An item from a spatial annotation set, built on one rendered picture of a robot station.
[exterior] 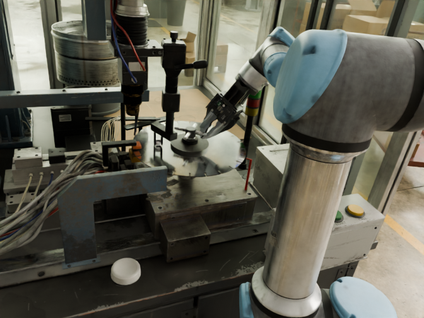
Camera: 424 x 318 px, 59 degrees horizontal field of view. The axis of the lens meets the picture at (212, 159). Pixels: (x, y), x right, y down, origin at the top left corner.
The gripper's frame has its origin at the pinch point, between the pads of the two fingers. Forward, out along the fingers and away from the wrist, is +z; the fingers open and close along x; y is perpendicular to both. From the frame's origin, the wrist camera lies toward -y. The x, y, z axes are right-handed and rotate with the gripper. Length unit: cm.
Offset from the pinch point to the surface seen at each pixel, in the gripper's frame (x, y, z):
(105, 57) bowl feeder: -55, -31, 20
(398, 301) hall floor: 117, -87, 29
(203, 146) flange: 2.3, 1.7, 2.3
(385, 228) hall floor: 105, -146, 22
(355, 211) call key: 42.8, 1.5, -15.0
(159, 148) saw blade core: -6.0, 7.6, 9.6
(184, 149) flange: -0.7, 5.9, 5.0
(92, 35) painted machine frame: -36.0, 15.3, -4.2
